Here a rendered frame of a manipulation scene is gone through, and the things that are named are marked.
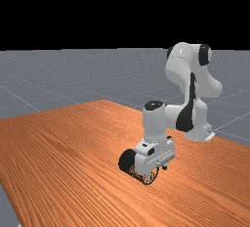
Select dark mesh basket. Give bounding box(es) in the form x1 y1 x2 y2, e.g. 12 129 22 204
117 148 161 187

